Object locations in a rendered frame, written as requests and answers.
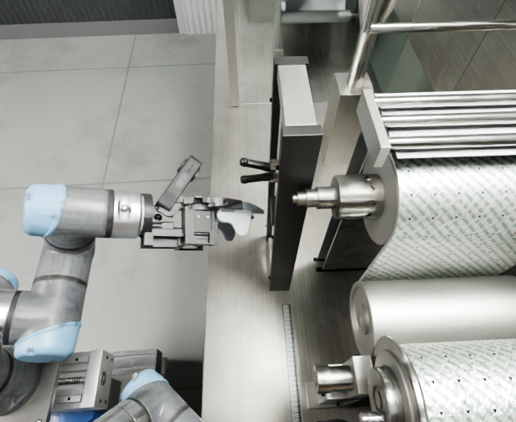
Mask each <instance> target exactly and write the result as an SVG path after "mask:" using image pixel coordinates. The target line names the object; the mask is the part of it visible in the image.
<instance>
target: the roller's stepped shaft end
mask: <svg viewBox="0 0 516 422"><path fill-rule="evenodd" d="M292 202H293V203H297V206H302V205H305V207H306V208H311V207H316V209H327V208H336V207H337V205H338V192H337V189H336V187H335V186H332V187H316V188H315V189H305V192H297V194H295V195H292Z"/></svg>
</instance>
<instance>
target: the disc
mask: <svg viewBox="0 0 516 422"><path fill-rule="evenodd" d="M383 349H387V350H389V351H391V352H392V353H393V354H394V356H395V357H396V359H397V360H398V362H399V364H400V366H401V368H402V370H403V372H404V375H405V378H406V381H407V383H408V386H409V389H410V395H411V398H412V403H413V407H414V412H415V422H426V414H425V409H424V404H423V401H422V397H421V392H420V388H419V385H418V383H417V380H416V377H415V373H414V371H413V368H412V367H411V364H410V361H409V359H408V358H407V356H406V354H405V352H404V350H403V349H402V347H401V346H400V345H399V343H398V342H397V341H396V340H395V339H394V338H392V337H389V336H382V337H381V338H380V339H379V340H378V341H377V342H376V345H375V348H374V356H373V367H374V365H375V360H376V357H377V355H378V353H379V351H381V350H383Z"/></svg>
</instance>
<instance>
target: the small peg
mask: <svg viewBox="0 0 516 422"><path fill-rule="evenodd" d="M359 422H385V418H384V414H383V412H382V411H378V412H376V411H372V412H366V413H365V412H360V413H359Z"/></svg>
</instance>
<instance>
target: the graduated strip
mask: <svg viewBox="0 0 516 422"><path fill-rule="evenodd" d="M282 310H283V321H284V331H285V341H286V360H287V371H288V381H289V391H290V401H291V412H292V422H302V407H301V399H300V389H299V381H298V372H297V355H296V347H295V338H294V330H293V320H292V304H291V303H290V304H282Z"/></svg>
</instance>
